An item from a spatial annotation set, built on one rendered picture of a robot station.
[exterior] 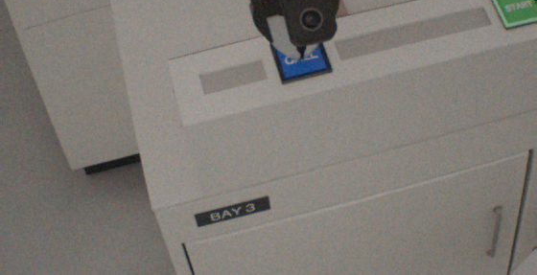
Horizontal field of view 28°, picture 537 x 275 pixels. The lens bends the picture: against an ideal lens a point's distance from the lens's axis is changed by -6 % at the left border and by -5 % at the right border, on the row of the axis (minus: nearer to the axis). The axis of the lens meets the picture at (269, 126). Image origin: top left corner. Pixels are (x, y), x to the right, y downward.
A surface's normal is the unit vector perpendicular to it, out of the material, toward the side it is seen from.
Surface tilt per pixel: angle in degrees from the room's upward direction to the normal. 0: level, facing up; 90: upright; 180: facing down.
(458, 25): 0
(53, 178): 0
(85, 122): 90
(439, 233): 90
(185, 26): 0
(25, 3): 90
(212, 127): 90
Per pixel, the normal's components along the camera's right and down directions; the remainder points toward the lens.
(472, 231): 0.23, 0.78
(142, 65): -0.10, -0.59
